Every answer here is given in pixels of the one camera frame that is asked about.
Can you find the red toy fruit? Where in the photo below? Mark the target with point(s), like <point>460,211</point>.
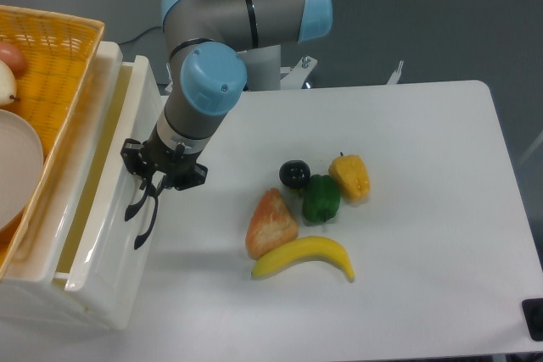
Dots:
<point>13,58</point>

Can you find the black lower drawer handle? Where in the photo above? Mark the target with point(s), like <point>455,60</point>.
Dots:
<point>143,237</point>

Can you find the black drawer handle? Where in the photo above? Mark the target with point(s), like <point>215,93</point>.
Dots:
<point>132,209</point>
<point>143,237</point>

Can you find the white plastic drawer cabinet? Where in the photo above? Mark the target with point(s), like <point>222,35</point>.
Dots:
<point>29,289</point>

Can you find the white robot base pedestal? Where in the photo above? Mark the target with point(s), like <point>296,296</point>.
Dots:
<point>263,68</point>

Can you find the yellow toy banana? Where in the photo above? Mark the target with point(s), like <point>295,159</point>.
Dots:
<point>301,250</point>

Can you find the green toy bell pepper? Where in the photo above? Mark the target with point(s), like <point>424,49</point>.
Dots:
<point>321,199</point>

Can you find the white toy onion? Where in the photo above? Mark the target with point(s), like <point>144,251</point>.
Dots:
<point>8,86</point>

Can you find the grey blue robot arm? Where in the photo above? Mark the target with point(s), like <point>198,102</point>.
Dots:
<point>204,39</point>

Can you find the black object at table edge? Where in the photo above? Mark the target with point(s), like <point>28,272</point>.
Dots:
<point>533,313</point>

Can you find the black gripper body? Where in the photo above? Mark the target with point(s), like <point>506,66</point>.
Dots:
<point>180,165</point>

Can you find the white plate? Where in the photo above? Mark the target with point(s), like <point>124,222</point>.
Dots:
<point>21,165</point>

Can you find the yellow woven basket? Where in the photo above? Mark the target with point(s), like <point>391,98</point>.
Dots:
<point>59,49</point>

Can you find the black toy fruit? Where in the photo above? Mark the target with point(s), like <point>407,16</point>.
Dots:
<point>295,174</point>

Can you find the orange toy bread wedge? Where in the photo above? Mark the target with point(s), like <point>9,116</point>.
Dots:
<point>272,225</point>

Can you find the yellow toy bell pepper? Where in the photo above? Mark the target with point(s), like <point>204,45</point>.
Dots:
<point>350,173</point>

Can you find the black top drawer handle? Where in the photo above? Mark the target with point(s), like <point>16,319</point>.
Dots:
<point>132,209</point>

